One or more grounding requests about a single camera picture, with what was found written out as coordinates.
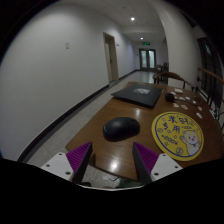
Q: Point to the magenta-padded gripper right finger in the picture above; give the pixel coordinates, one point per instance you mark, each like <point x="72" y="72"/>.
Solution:
<point x="148" y="160"/>

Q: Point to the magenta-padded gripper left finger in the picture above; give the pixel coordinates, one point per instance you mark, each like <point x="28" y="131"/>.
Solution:
<point x="78" y="158"/>

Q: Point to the black computer mouse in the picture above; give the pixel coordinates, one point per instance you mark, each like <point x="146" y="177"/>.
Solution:
<point x="120" y="129"/>

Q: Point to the round yellow cartoon mouse pad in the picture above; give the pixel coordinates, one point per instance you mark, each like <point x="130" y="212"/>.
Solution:
<point x="176" y="140"/>

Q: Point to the small beige piece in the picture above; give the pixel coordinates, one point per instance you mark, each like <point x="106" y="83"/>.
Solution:
<point x="184" y="107"/>
<point x="175" y="105"/>

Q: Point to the closed black laptop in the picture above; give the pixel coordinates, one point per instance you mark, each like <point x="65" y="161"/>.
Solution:
<point x="133" y="96"/>

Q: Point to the small black box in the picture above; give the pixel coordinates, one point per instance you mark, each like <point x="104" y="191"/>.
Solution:
<point x="169" y="97"/>

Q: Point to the small white piece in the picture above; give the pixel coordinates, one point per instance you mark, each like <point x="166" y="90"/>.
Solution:
<point x="187" y="98"/>
<point x="194" y="102"/>
<point x="173" y="93"/>
<point x="200" y="108"/>
<point x="182" y="98"/>
<point x="199" y="115"/>

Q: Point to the small white box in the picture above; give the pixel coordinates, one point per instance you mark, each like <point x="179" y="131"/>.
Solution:
<point x="178" y="90"/>

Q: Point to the white flat strip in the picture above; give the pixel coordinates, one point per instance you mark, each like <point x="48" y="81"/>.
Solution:
<point x="212" y="113"/>

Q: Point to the wooden armchair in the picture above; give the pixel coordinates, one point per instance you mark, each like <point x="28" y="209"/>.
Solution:
<point x="171" y="73"/>
<point x="161" y="67"/>

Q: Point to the glass double door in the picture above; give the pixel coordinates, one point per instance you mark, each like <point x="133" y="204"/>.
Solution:
<point x="147" y="59"/>

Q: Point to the pale corridor door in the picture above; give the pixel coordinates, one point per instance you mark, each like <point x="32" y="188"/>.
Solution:
<point x="111" y="60"/>

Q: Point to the wood-topped black metal railing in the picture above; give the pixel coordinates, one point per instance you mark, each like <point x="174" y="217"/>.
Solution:
<point x="211" y="75"/>

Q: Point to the dark framed window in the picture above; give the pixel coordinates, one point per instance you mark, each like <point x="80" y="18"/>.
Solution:
<point x="208" y="60"/>

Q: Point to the green exit sign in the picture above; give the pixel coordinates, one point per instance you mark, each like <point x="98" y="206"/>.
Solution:
<point x="146" y="43"/>

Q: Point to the round ceiling light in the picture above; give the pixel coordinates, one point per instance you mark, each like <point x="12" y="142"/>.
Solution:
<point x="132" y="19"/>
<point x="141" y="38"/>

